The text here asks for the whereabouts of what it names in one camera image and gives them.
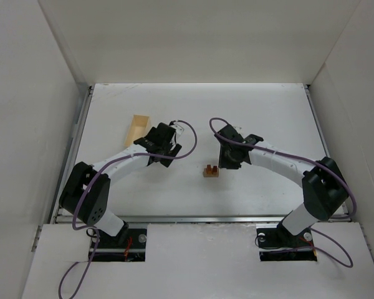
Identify purple cable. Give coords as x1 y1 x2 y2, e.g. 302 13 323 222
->
58 119 198 299
208 117 358 268

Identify light tan wood block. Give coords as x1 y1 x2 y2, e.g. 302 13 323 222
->
203 168 219 178

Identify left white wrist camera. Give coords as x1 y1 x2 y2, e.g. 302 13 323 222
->
170 121 185 139

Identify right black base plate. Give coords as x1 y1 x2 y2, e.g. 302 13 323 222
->
254 227 317 262

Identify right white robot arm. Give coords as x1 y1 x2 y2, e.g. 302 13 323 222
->
214 124 349 249

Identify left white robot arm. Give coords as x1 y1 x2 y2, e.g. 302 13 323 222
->
59 122 184 247

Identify metal front rail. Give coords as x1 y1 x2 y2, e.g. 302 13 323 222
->
54 214 352 224

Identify light wooden box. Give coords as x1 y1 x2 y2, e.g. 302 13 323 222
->
124 115 151 148

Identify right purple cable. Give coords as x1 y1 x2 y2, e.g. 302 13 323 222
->
208 117 358 268

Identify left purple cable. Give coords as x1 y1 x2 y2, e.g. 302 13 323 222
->
58 119 198 299

